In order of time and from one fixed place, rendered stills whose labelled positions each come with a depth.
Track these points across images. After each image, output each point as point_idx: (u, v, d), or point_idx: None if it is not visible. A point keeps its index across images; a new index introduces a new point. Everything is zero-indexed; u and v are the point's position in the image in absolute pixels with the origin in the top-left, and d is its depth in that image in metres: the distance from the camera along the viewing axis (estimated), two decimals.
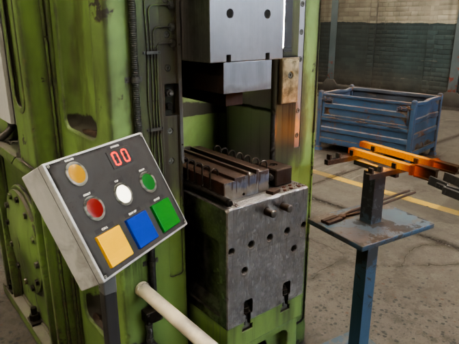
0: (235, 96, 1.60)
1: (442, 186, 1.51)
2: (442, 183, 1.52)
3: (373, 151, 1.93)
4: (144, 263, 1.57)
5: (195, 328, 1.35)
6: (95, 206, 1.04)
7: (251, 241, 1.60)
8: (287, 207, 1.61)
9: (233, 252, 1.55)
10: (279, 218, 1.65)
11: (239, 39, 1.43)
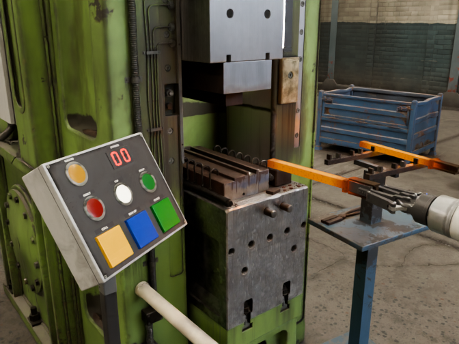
0: (235, 96, 1.60)
1: (366, 192, 1.21)
2: (365, 188, 1.23)
3: (373, 151, 1.93)
4: (144, 263, 1.57)
5: (195, 328, 1.35)
6: (95, 206, 1.04)
7: (251, 241, 1.60)
8: (287, 207, 1.61)
9: (233, 252, 1.55)
10: (279, 218, 1.65)
11: (239, 39, 1.43)
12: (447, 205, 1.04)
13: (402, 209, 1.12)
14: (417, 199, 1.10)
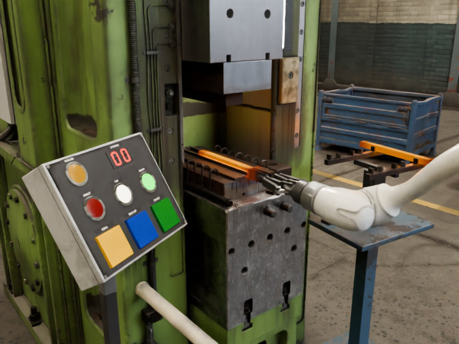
0: (235, 96, 1.60)
1: (263, 178, 1.52)
2: (263, 175, 1.53)
3: (373, 151, 1.93)
4: (144, 263, 1.57)
5: (195, 328, 1.35)
6: (95, 206, 1.04)
7: (251, 241, 1.60)
8: (287, 207, 1.61)
9: (233, 252, 1.55)
10: (279, 218, 1.65)
11: (239, 39, 1.43)
12: (313, 189, 1.35)
13: (285, 192, 1.43)
14: (295, 184, 1.41)
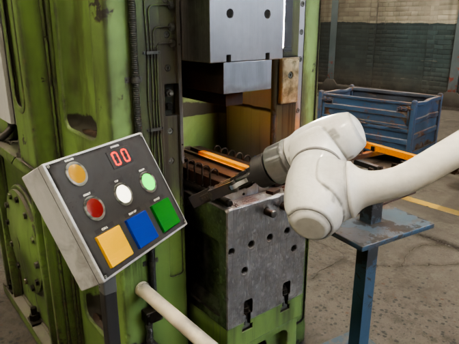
0: (235, 96, 1.60)
1: (207, 194, 1.11)
2: (205, 193, 1.13)
3: (373, 151, 1.93)
4: (144, 263, 1.57)
5: (195, 328, 1.35)
6: (95, 206, 1.04)
7: (251, 241, 1.60)
8: None
9: (233, 252, 1.55)
10: (279, 218, 1.65)
11: (239, 39, 1.43)
12: (274, 149, 0.99)
13: (244, 182, 1.03)
14: (250, 164, 1.03)
